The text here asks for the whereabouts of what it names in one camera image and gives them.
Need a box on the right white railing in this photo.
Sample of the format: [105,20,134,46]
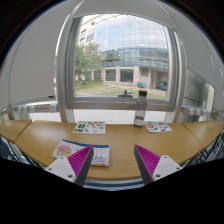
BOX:
[181,105,224,120]

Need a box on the left sticker sheet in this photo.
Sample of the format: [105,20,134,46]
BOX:
[73,121,106,134]

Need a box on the left white railing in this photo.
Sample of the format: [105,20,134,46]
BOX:
[0,101,61,121]

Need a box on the black window handle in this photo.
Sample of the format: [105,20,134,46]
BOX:
[119,89,132,98]

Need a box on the sticker sheet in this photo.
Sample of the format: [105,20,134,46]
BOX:
[145,121,172,133]
[73,121,106,134]

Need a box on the white cartoon printed towel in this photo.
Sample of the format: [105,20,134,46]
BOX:
[52,139,110,167]

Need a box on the white window frame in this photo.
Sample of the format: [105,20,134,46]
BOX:
[56,14,182,120]

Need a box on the white railing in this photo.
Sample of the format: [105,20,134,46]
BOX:
[181,105,224,120]
[0,101,61,121]

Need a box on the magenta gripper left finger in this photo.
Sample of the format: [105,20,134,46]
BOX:
[46,145,94,186]

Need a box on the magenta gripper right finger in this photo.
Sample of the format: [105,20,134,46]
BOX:
[134,144,182,185]

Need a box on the right sticker sheet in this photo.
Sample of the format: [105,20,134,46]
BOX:
[145,121,172,133]

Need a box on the clear water bottle black cap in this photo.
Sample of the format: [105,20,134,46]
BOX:
[134,90,147,128]

